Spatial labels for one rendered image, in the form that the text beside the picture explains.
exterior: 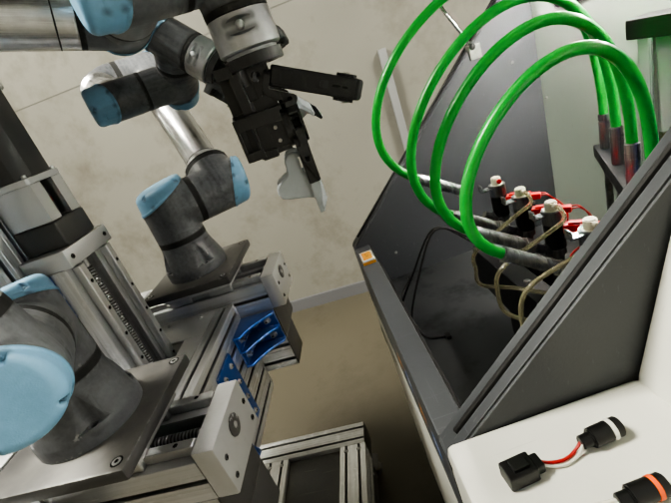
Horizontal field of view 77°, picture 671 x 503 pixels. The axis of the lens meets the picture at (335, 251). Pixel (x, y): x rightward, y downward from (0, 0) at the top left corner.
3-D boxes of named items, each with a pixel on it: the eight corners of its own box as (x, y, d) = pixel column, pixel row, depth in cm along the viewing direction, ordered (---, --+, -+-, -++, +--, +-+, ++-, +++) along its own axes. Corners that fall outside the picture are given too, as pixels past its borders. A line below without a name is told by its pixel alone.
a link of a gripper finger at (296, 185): (291, 222, 58) (265, 159, 55) (331, 208, 58) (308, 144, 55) (292, 229, 56) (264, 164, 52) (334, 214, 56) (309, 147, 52)
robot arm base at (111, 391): (13, 475, 56) (-36, 423, 53) (78, 393, 70) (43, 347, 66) (111, 451, 54) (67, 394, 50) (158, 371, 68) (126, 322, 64)
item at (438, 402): (371, 299, 114) (353, 249, 108) (387, 294, 114) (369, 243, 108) (464, 517, 57) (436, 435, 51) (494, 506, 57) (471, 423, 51)
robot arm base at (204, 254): (161, 290, 101) (140, 255, 98) (183, 262, 115) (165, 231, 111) (217, 273, 99) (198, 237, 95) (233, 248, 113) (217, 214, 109)
